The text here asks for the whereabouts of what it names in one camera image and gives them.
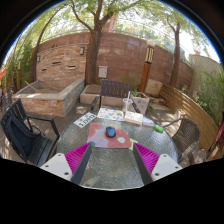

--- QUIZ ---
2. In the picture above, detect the beige stone block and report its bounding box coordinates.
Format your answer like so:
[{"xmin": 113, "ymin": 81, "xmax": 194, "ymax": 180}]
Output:
[{"xmin": 145, "ymin": 78, "xmax": 164, "ymax": 98}]

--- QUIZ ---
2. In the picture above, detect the brown wicker chair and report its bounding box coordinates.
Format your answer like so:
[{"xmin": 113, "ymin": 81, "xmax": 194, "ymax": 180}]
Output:
[{"xmin": 163, "ymin": 117, "xmax": 202, "ymax": 164}]

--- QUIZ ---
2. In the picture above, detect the blue and black computer mouse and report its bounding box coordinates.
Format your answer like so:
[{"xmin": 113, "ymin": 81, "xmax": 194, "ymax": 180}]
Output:
[{"xmin": 105, "ymin": 125, "xmax": 117, "ymax": 139}]

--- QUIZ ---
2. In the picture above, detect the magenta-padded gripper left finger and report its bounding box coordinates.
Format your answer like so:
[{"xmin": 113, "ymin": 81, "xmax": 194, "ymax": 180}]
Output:
[{"xmin": 39, "ymin": 142, "xmax": 93, "ymax": 185}]

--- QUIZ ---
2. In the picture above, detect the large tree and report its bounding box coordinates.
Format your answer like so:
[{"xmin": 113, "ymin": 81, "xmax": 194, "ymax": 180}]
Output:
[{"xmin": 68, "ymin": 0, "xmax": 114, "ymax": 86}]

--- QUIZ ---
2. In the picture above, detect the grey wall utility box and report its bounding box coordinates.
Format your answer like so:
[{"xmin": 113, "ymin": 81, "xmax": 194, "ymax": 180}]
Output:
[{"xmin": 97, "ymin": 65, "xmax": 109, "ymax": 79}]

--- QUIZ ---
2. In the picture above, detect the wooden garden lamp post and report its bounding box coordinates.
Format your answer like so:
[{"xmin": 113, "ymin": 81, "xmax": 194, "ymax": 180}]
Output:
[{"xmin": 138, "ymin": 39, "xmax": 156, "ymax": 94}]

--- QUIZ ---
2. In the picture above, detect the white number plate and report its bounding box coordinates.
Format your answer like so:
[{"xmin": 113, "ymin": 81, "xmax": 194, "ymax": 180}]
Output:
[{"xmin": 73, "ymin": 111, "xmax": 98, "ymax": 129}]

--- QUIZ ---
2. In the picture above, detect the thin tree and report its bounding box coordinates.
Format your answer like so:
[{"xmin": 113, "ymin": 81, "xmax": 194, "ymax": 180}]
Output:
[{"xmin": 166, "ymin": 16, "xmax": 183, "ymax": 88}]

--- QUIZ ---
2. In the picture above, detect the black metal chair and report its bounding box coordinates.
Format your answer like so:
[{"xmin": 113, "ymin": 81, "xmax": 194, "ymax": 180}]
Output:
[{"xmin": 0, "ymin": 98, "xmax": 61, "ymax": 167}]

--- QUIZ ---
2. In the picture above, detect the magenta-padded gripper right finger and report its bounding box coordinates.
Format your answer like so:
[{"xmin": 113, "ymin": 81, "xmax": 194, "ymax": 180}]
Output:
[{"xmin": 132, "ymin": 142, "xmax": 184, "ymax": 186}]

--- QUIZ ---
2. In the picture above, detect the yellow card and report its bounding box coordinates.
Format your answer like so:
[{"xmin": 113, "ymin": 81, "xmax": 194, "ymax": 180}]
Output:
[{"xmin": 128, "ymin": 137, "xmax": 138, "ymax": 151}]

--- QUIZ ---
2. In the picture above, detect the dark wooden slatted chair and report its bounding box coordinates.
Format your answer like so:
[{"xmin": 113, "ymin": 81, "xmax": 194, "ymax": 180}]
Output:
[{"xmin": 90, "ymin": 79, "xmax": 142, "ymax": 114}]

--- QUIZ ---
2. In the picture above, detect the raised stone planter bed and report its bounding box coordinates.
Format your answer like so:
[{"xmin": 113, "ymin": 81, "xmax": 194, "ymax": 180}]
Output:
[{"xmin": 12, "ymin": 78, "xmax": 86, "ymax": 118}]

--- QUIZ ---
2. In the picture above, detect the printed picture sheet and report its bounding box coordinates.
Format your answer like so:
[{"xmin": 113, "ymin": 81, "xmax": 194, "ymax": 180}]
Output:
[{"xmin": 96, "ymin": 106, "xmax": 125, "ymax": 122}]

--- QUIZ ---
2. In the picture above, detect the open white book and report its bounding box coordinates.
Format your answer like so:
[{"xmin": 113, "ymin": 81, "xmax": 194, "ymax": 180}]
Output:
[{"xmin": 123, "ymin": 110, "xmax": 145, "ymax": 127}]

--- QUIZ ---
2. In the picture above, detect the curved wooden bench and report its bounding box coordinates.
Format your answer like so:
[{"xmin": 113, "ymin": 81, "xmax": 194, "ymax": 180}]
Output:
[{"xmin": 159, "ymin": 83, "xmax": 219, "ymax": 153}]

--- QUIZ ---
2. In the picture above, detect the small pale notebook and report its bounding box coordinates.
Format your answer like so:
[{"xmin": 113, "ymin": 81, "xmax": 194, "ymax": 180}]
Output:
[{"xmin": 142, "ymin": 116, "xmax": 156, "ymax": 128}]

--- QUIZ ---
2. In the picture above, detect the red floral mouse pad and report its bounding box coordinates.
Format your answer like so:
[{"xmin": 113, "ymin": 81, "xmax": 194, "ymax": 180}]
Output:
[{"xmin": 86, "ymin": 122, "xmax": 133, "ymax": 150}]

